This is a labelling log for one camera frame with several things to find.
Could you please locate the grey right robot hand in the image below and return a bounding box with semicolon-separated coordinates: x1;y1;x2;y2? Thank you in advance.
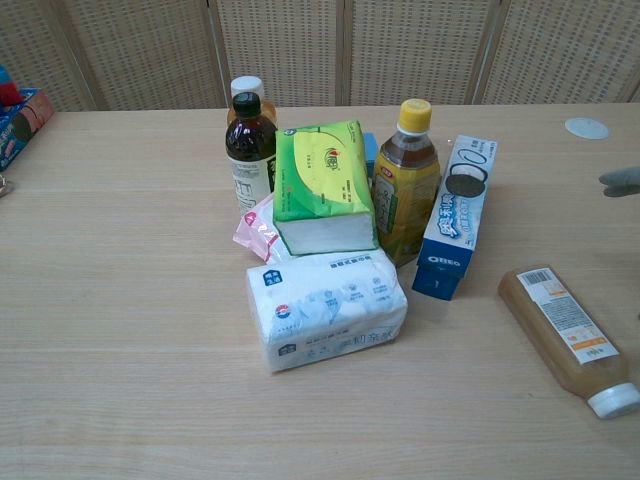
598;165;640;199

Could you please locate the red blue plush toy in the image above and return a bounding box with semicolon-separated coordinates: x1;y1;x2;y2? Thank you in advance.
0;63;24;107

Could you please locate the blue red snack box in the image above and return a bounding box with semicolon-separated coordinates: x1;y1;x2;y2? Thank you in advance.
0;88;56;174

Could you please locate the pink wet wipes pack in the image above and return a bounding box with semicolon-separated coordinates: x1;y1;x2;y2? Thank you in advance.
232;193;291;265

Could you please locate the white cap amber bottle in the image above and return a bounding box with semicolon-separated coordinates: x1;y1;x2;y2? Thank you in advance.
226;75;277;127

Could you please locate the woven folding screen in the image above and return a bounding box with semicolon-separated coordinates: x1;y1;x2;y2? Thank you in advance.
0;0;640;113

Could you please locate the white round lid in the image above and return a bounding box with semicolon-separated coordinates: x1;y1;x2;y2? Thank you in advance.
564;117;611;141

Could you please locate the white tissue pack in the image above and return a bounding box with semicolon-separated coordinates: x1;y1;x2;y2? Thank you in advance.
244;249;409;374

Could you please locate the small light blue box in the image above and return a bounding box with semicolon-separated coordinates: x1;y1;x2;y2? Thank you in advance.
361;131;379;179

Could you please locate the orange juice bottle white cap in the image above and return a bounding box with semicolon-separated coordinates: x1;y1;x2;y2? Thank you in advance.
497;263;640;420

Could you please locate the green tissue pack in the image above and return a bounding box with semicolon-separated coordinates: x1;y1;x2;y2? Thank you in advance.
272;118;381;257

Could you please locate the dark tea bottle black cap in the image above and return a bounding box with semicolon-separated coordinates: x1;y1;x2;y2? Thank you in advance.
224;91;279;217

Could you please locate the blue Oreo cookie box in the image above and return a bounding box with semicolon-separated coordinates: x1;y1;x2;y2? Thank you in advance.
411;134;499;302

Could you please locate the yellow cap tea bottle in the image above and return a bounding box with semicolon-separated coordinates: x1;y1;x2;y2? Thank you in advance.
373;98;442;267

